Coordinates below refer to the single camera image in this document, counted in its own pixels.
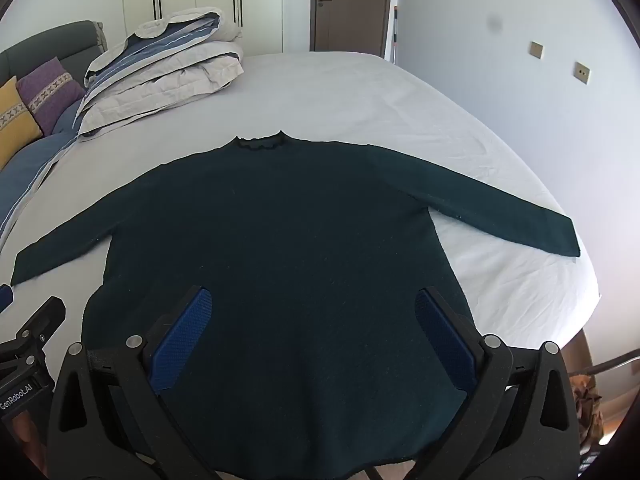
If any brown wooden door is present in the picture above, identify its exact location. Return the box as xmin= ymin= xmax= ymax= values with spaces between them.
xmin=310 ymin=0 xmax=394 ymax=59

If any bed with white sheet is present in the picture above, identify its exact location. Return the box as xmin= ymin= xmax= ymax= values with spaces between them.
xmin=0 ymin=52 xmax=601 ymax=353

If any dark green sweater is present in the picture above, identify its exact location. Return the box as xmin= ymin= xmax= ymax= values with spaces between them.
xmin=11 ymin=130 xmax=581 ymax=478

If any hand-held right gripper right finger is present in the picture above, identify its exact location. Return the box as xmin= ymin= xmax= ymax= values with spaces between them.
xmin=415 ymin=287 xmax=581 ymax=480

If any brown crumpled object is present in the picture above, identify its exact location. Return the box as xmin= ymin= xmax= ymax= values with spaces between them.
xmin=571 ymin=374 xmax=604 ymax=447

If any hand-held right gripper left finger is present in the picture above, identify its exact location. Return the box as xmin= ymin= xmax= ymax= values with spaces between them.
xmin=46 ymin=285 xmax=221 ymax=480

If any yellow throw pillow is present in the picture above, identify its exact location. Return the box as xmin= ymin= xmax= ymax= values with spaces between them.
xmin=0 ymin=76 xmax=45 ymax=171

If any folded beige and blue quilt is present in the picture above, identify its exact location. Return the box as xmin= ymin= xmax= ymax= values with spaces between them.
xmin=75 ymin=6 xmax=246 ymax=139

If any blue pillow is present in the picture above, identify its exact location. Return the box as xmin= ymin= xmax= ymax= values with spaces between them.
xmin=0 ymin=105 xmax=87 ymax=248

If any grey padded headboard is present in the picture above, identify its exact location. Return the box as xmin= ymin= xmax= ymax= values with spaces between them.
xmin=0 ymin=20 xmax=109 ymax=92

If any purple throw pillow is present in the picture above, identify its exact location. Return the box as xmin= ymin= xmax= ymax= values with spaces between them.
xmin=16 ymin=56 xmax=87 ymax=137

